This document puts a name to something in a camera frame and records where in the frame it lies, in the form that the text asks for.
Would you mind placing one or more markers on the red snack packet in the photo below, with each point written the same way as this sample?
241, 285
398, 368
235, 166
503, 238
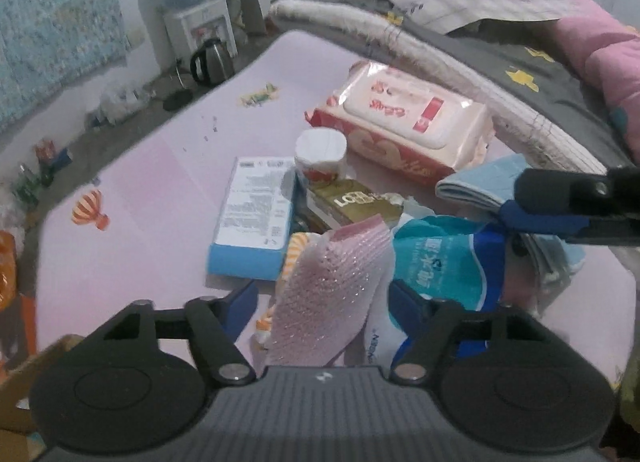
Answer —
47, 151

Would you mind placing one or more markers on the grey blanket with yellow stars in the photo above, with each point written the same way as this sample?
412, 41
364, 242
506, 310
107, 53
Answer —
500, 61

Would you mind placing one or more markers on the blue white wet wipes pack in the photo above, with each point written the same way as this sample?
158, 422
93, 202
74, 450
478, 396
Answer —
440, 262

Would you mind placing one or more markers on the gold box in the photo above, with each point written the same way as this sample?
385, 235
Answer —
350, 202

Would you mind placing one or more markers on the blue towel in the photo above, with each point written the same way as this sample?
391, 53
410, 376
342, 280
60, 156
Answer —
480, 181

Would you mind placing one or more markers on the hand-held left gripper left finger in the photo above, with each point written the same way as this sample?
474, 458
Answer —
245, 309

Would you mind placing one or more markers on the white water dispenser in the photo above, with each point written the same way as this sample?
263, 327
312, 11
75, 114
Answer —
200, 21

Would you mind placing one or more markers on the black steel kettle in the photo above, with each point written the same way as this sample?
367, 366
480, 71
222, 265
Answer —
212, 61

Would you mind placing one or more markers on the black kettle base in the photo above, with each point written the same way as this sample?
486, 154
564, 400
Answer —
177, 100

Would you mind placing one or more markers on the pink quilt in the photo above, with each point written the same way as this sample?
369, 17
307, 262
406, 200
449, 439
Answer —
600, 41

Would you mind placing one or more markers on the pink bubble wrap bag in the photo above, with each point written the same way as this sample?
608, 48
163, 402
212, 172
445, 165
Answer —
325, 302

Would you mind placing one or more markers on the clear plastic bag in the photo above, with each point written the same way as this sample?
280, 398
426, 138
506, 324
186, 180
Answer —
117, 101

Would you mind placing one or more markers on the blue box with white label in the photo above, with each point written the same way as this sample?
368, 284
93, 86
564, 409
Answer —
250, 212

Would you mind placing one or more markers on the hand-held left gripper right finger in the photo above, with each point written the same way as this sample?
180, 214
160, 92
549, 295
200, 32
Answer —
405, 304

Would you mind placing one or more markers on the blue patterned wall cloth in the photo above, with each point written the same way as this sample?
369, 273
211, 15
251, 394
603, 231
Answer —
50, 16

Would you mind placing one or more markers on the pink wet wipes pack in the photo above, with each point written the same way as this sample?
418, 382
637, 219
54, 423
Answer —
400, 116

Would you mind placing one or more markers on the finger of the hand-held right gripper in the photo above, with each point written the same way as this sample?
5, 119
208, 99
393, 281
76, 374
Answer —
550, 189
525, 219

